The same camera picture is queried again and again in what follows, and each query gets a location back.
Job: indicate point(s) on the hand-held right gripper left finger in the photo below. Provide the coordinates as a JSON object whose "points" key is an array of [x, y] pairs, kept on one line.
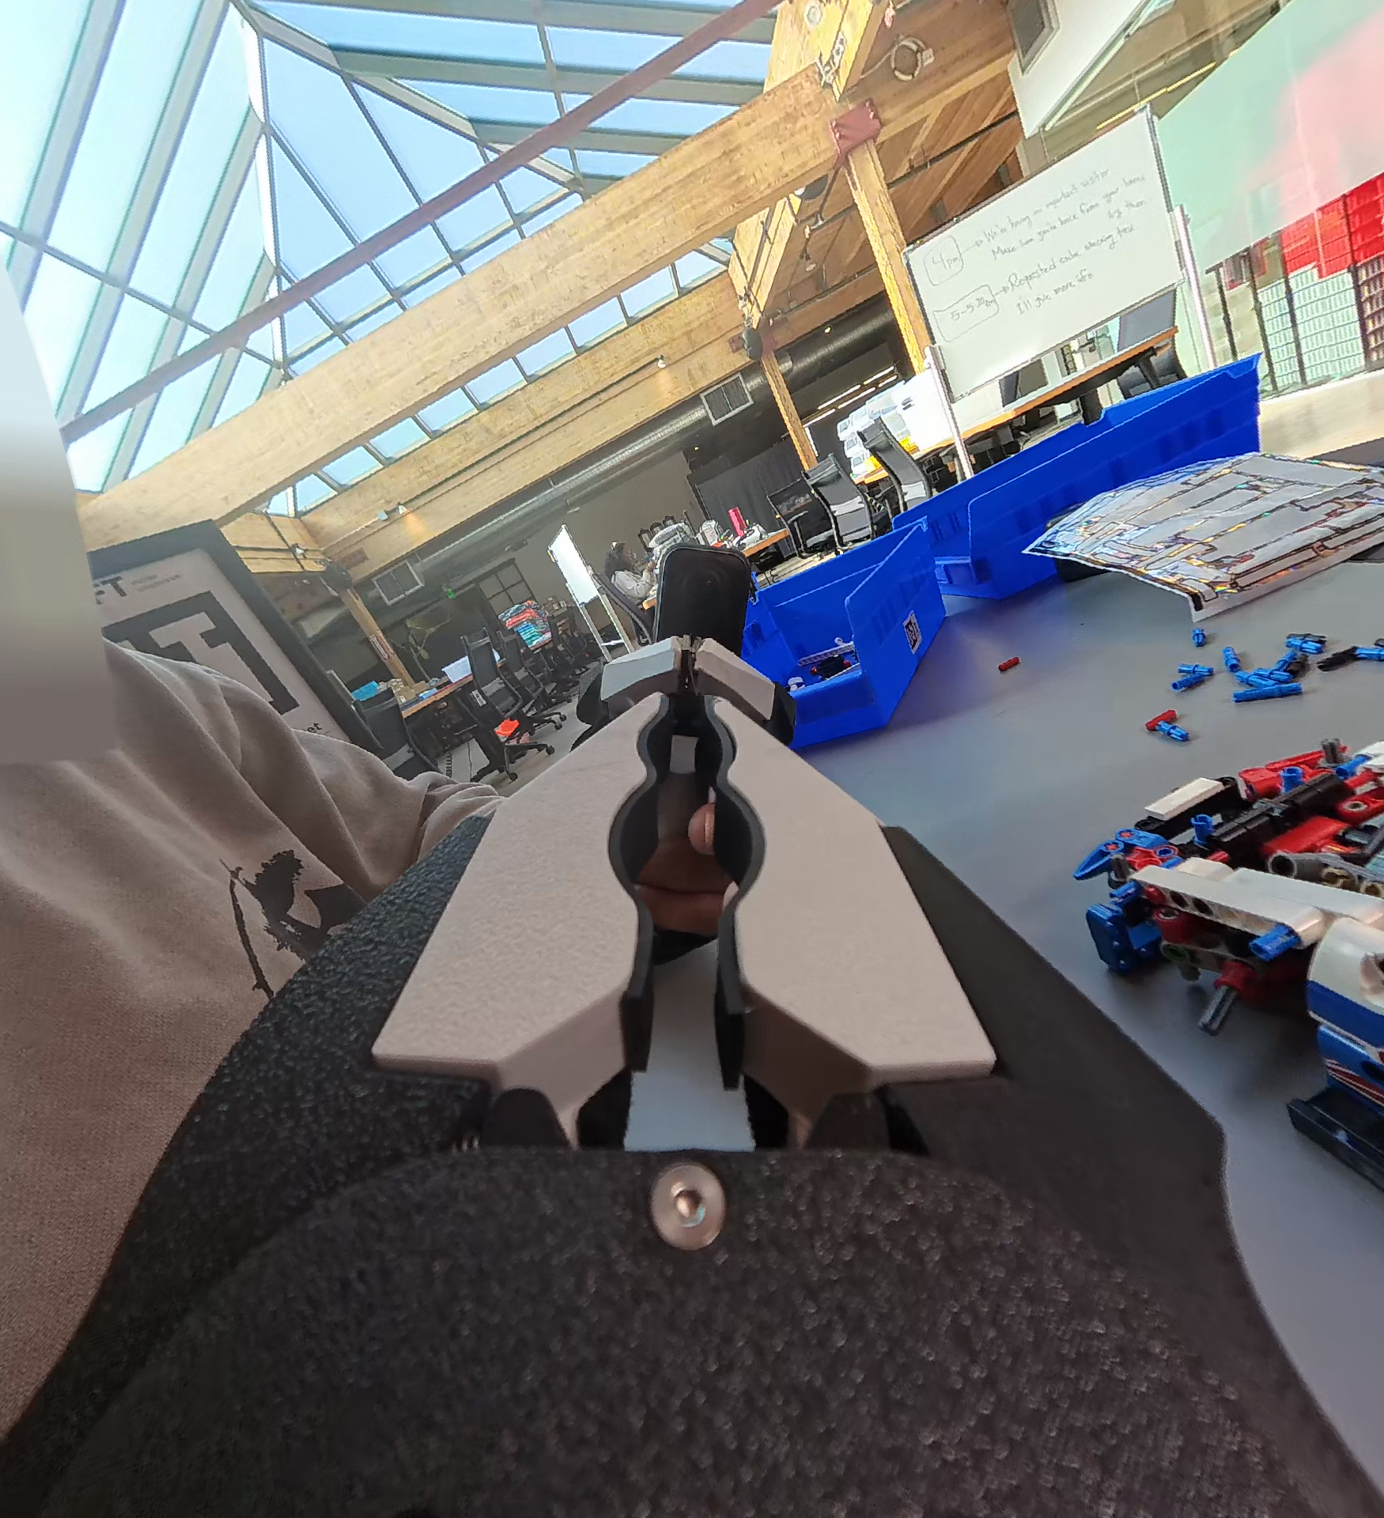
{"points": [[502, 936]]}

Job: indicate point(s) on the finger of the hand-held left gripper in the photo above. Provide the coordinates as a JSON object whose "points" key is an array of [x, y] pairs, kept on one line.
{"points": [[752, 685], [635, 675]]}

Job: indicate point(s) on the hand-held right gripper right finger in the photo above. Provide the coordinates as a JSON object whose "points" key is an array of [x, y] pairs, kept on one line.
{"points": [[858, 936]]}

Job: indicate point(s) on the person's left forearm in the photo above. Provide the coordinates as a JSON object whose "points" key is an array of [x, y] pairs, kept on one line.
{"points": [[383, 794]]}

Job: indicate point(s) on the grey desk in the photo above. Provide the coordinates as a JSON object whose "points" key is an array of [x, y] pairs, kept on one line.
{"points": [[1047, 783]]}

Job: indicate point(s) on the person's left hand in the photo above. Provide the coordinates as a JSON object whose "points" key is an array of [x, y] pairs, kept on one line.
{"points": [[687, 884]]}

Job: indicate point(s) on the small black brick piece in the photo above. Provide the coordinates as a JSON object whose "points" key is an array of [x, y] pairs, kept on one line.
{"points": [[824, 667]]}

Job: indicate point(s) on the white standing panel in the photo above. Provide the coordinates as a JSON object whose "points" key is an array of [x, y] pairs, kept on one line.
{"points": [[579, 580]]}

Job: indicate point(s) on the small blue plastic bin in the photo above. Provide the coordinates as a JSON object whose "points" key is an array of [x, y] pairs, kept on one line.
{"points": [[864, 699]]}

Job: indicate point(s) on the colourful computer monitor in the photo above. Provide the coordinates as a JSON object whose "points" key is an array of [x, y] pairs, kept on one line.
{"points": [[524, 623]]}

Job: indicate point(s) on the black office chair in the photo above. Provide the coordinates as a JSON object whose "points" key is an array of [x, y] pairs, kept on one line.
{"points": [[502, 712], [894, 457], [837, 504]]}

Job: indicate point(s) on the stack of clear storage boxes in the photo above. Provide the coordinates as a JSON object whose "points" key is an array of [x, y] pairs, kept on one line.
{"points": [[881, 421]]}

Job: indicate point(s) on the red and blue pin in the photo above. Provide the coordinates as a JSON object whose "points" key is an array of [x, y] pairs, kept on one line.
{"points": [[1166, 724]]}

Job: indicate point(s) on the brick-built toy race car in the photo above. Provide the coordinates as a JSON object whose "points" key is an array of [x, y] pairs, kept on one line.
{"points": [[1274, 912]]}

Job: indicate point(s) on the long blue plastic bin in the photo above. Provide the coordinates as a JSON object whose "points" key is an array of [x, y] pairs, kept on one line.
{"points": [[1119, 474]]}

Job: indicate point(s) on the black framed printed sign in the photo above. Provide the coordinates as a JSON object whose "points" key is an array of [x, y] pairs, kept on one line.
{"points": [[212, 617]]}

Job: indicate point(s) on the beige printed sweatshirt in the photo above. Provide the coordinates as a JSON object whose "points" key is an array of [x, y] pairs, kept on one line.
{"points": [[75, 1007]]}

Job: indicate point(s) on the white whiteboard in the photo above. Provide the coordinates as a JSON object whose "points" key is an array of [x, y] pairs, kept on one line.
{"points": [[1047, 261]]}

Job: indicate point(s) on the scatter of blue pins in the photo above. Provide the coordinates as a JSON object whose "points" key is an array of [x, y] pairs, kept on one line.
{"points": [[1267, 685]]}

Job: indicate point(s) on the toy instruction booklet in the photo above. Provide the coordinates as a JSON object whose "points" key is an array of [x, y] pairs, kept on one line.
{"points": [[1250, 515]]}

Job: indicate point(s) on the stack of white crates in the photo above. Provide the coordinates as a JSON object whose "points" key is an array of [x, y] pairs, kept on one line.
{"points": [[1308, 319]]}

